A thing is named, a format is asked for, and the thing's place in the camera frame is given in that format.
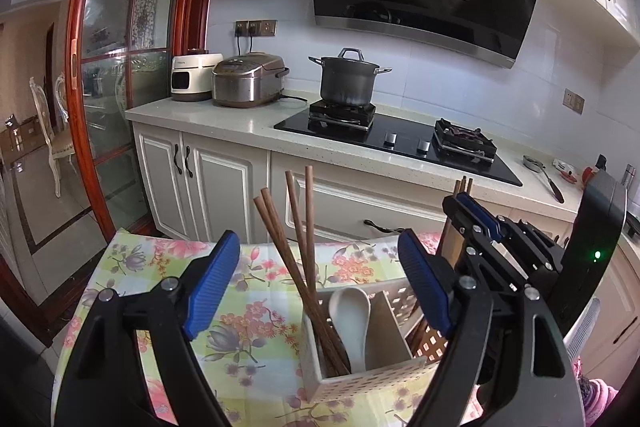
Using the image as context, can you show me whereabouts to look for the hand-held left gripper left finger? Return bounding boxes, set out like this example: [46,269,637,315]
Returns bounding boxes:
[52,229,242,427]

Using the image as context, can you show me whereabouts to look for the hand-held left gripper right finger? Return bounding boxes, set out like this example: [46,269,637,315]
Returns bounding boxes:
[397,228,586,427]

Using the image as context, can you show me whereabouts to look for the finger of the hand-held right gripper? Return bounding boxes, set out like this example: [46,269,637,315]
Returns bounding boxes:
[441,194,483,280]
[457,193,568,275]

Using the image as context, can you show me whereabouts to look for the white ceramic spoon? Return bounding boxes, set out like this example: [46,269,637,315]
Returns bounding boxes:
[327,287,372,373]

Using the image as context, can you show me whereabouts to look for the white perforated utensil basket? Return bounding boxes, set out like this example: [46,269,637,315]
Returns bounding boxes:
[300,284,453,400]

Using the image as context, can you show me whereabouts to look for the amber bottle black top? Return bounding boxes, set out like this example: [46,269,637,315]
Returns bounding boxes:
[581,153,608,185]

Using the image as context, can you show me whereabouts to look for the floral plastic tablecloth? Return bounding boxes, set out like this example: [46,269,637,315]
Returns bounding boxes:
[52,227,481,427]

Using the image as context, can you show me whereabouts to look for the small red white item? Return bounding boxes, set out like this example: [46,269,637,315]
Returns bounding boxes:
[551,158,578,184]

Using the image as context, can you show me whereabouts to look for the black glass gas hob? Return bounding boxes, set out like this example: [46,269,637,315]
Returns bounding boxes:
[273,101,523,188]

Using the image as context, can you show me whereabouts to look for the white mesh panel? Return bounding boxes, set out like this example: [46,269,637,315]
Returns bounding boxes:
[562,297,602,360]

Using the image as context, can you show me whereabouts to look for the dark steel stock pot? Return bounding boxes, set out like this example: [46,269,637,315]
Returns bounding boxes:
[308,48,393,106]

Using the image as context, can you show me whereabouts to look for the pink quilted clothing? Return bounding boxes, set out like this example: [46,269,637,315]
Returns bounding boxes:
[572,354,621,427]

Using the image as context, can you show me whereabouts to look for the silver rice cooker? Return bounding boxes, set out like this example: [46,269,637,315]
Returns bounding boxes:
[211,52,291,108]

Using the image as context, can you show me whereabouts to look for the white electric cooker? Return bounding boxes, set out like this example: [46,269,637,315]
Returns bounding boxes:
[170,49,224,102]

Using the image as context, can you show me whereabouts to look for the white ornate dining chair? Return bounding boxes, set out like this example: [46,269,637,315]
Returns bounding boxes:
[54,72,68,122]
[29,76,76,198]

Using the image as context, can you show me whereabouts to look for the cardboard boxes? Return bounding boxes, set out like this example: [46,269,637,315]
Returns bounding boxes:
[0,114,43,158]

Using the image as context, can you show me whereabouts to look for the red wooden glass sliding door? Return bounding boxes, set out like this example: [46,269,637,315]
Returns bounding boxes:
[0,0,216,348]

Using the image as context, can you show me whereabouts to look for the metal ladle black handle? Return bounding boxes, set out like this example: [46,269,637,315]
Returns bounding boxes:
[522,154,566,204]

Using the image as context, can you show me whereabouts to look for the gold wall outlet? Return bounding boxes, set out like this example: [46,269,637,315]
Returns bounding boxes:
[564,88,586,115]

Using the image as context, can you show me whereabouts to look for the gold wall outlet strip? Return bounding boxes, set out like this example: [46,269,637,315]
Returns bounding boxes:
[235,19,278,38]

